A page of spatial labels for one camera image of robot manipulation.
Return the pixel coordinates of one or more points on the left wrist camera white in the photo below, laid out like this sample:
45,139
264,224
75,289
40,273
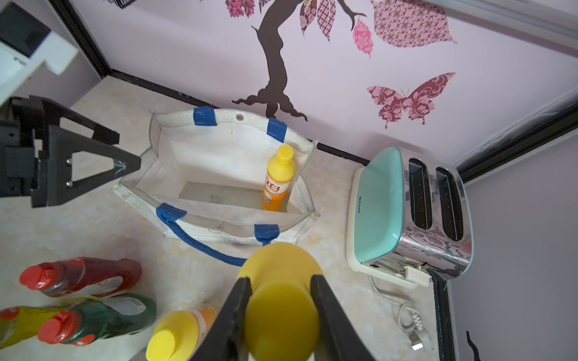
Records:
26,45

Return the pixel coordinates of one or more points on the red liquid soap bottle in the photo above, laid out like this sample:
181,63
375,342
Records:
82,276

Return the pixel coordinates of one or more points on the orange dish soap bottle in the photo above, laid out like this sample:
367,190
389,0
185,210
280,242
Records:
178,335
281,319
281,169

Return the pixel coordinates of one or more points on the aluminium rail back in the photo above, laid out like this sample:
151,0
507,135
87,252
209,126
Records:
529,17

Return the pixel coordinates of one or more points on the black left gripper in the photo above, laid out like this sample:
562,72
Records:
76,164

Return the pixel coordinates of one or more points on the white canvas shopping bag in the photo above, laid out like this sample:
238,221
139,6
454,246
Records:
203,176

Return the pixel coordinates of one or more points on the yellow-green soap bottle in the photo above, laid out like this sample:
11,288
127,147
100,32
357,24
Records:
20,323

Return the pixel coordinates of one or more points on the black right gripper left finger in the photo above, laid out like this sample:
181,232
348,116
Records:
226,339

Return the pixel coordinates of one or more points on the mint chrome toaster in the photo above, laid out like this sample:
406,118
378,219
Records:
409,220

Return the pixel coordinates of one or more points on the dark green soap bottle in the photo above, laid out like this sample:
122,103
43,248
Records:
93,319

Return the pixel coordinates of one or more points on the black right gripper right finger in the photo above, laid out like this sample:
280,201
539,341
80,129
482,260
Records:
338,341

